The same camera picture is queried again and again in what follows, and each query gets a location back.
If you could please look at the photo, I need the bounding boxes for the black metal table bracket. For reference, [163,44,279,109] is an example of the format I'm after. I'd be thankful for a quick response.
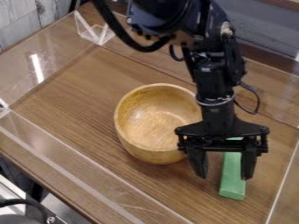
[24,194,68,224]

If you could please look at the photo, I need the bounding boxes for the brown wooden bowl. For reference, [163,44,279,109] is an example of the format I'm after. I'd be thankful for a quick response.
[114,83,202,165]

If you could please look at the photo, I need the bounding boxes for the clear acrylic corner bracket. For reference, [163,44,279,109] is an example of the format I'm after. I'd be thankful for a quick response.
[74,10,117,46]

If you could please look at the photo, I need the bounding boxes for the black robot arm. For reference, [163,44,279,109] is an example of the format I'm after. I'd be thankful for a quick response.
[91,0,270,180]

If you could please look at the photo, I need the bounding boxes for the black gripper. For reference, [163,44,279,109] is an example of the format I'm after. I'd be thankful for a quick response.
[174,102,270,180]

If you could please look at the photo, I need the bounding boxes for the black cable bottom left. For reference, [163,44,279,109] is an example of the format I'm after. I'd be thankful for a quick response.
[0,199,52,224]

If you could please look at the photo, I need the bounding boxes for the green rectangular block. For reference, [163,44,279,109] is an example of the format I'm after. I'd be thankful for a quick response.
[218,136,249,201]

